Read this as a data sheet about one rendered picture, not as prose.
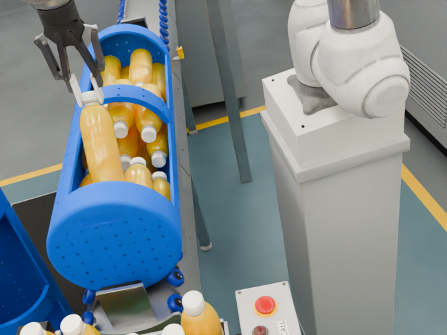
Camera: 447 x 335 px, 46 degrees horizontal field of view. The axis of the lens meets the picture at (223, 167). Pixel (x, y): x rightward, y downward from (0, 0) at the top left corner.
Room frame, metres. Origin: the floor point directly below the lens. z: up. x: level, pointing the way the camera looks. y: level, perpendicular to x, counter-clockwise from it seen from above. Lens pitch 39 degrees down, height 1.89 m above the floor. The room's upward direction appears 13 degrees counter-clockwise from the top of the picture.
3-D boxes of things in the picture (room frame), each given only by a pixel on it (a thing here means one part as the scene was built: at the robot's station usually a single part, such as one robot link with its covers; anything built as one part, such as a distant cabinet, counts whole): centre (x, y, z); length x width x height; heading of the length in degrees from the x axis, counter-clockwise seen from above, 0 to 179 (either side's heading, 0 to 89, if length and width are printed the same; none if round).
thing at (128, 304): (0.74, 0.27, 0.99); 0.10 x 0.02 x 0.12; 88
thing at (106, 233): (1.24, 0.25, 1.09); 0.88 x 0.28 x 0.28; 178
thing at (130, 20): (2.07, 0.23, 1.00); 0.10 x 0.04 x 0.15; 88
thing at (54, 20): (1.06, 0.26, 1.50); 0.08 x 0.07 x 0.09; 87
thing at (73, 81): (1.06, 0.28, 1.35); 0.03 x 0.01 x 0.07; 177
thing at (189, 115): (2.77, 0.14, 0.31); 0.06 x 0.06 x 0.63; 88
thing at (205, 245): (1.79, 0.17, 0.31); 0.06 x 0.06 x 0.63; 88
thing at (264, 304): (0.58, -0.02, 1.11); 0.04 x 0.04 x 0.01
